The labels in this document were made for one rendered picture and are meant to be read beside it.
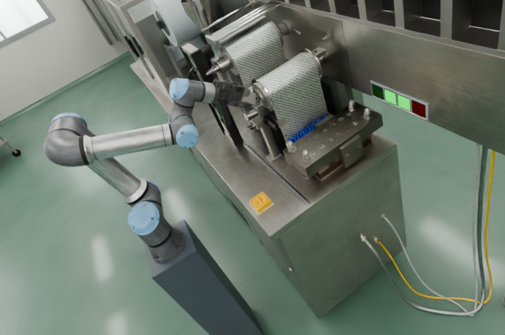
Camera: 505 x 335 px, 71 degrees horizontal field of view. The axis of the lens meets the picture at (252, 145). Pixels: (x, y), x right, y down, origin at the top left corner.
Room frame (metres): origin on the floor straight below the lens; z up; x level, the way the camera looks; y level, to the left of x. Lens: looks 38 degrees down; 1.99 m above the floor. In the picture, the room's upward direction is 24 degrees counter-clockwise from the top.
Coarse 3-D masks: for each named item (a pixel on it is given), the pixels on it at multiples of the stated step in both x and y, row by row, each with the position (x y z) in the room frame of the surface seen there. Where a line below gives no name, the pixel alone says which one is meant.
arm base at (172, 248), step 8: (176, 232) 1.01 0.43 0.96; (168, 240) 0.97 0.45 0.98; (176, 240) 0.98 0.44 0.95; (184, 240) 1.00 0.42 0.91; (152, 248) 0.96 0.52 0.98; (160, 248) 0.95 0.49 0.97; (168, 248) 0.95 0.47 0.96; (176, 248) 0.96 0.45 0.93; (152, 256) 0.97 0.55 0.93; (160, 256) 0.94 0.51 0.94; (168, 256) 0.94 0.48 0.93; (176, 256) 0.94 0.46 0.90
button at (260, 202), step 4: (256, 196) 1.04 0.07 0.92; (260, 196) 1.03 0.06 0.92; (264, 196) 1.03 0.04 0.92; (252, 200) 1.03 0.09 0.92; (256, 200) 1.02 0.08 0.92; (260, 200) 1.01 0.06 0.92; (264, 200) 1.01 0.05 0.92; (268, 200) 1.00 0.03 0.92; (252, 204) 1.01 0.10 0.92; (256, 204) 1.00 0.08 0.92; (260, 204) 0.99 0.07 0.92; (264, 204) 0.98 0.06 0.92; (268, 204) 0.99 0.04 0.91; (256, 208) 0.98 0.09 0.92; (260, 208) 0.98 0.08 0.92; (264, 208) 0.98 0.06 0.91
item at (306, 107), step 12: (312, 84) 1.22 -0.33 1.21; (300, 96) 1.20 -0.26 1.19; (312, 96) 1.22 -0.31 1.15; (276, 108) 1.17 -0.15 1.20; (288, 108) 1.19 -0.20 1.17; (300, 108) 1.20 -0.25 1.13; (312, 108) 1.21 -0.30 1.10; (324, 108) 1.23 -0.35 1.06; (288, 120) 1.18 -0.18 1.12; (300, 120) 1.19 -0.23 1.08; (312, 120) 1.21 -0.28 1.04; (288, 132) 1.18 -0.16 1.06
